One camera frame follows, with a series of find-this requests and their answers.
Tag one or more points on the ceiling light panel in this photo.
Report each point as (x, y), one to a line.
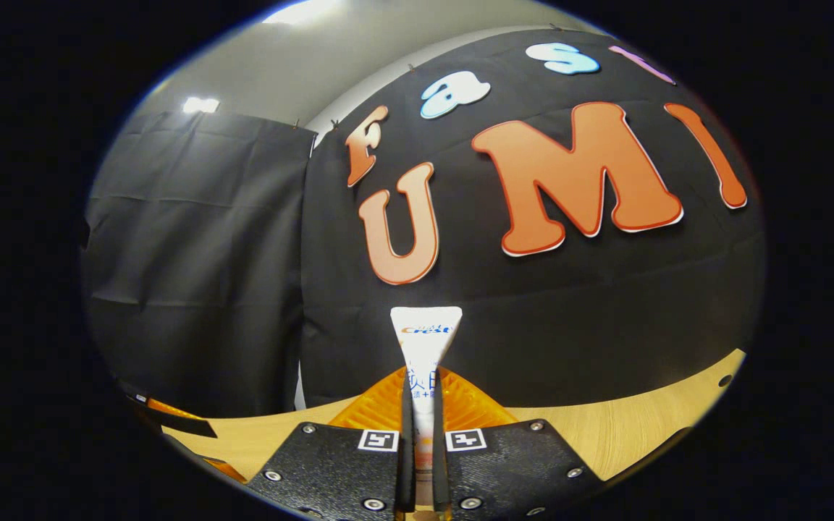
(200, 105)

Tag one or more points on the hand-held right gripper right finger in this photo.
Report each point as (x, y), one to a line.
(511, 467)

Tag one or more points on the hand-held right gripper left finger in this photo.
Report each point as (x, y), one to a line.
(330, 467)

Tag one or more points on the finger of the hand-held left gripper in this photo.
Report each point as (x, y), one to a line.
(225, 469)
(185, 427)

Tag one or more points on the white toothpaste tube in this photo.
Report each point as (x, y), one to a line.
(426, 347)

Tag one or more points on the black backdrop cloth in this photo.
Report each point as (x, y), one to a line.
(533, 325)

